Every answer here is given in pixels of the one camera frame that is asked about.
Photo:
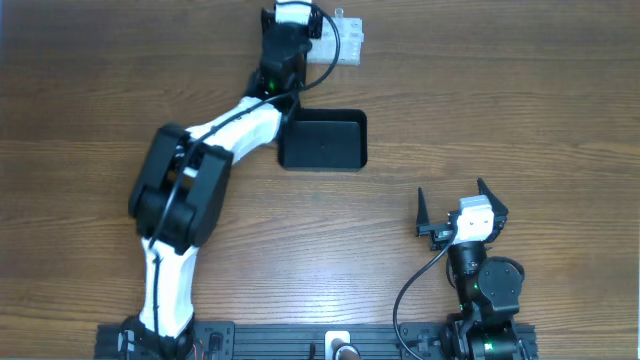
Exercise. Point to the black tray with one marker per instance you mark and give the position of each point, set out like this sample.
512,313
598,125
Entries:
325,145

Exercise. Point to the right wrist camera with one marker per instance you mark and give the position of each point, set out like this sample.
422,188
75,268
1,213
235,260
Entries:
472,217

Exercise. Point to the mounting rail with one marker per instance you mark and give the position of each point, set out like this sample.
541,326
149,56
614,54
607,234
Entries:
280,342

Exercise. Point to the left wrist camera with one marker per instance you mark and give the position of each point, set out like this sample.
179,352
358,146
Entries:
294,12

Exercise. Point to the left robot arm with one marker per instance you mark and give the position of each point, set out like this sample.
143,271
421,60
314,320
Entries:
170,280

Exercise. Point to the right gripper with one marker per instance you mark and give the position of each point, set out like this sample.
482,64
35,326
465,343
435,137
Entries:
440,234

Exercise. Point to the clear test tube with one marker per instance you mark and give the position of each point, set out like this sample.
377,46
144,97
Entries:
340,13

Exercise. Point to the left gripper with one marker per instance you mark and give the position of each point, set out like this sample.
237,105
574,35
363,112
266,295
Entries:
316,27

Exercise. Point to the white test tube rack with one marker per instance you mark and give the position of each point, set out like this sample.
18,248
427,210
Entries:
350,45

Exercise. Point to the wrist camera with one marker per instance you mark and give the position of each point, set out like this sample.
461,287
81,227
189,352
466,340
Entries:
472,217
294,12

